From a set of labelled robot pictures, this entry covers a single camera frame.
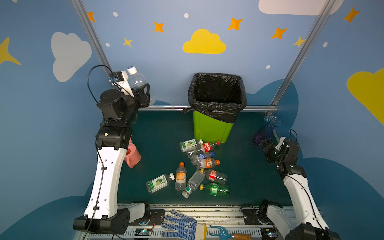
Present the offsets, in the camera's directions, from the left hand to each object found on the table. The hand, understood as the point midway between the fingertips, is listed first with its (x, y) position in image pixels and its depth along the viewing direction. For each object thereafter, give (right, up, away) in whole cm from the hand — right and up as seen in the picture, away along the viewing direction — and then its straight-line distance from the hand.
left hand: (145, 85), depth 59 cm
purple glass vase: (+68, -14, +34) cm, 77 cm away
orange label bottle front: (+12, -47, +24) cm, 54 cm away
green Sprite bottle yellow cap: (+32, -50, +19) cm, 62 cm away
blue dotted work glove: (+17, -66, +11) cm, 69 cm away
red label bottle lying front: (+31, -44, +24) cm, 59 cm away
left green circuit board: (-5, -67, +11) cm, 68 cm away
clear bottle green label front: (+20, -47, +23) cm, 56 cm away
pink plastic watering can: (-16, -34, +27) cm, 46 cm away
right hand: (+58, -25, +21) cm, 66 cm away
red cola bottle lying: (+28, -30, +36) cm, 55 cm away
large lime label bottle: (0, -47, +23) cm, 53 cm away
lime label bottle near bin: (+18, -29, +39) cm, 52 cm away
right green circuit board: (+57, -68, +12) cm, 89 cm away
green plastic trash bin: (+31, -19, +41) cm, 55 cm away
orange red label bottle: (+28, -38, +27) cm, 55 cm away
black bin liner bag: (+38, +5, +44) cm, 59 cm away
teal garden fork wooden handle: (+34, -69, +11) cm, 78 cm away
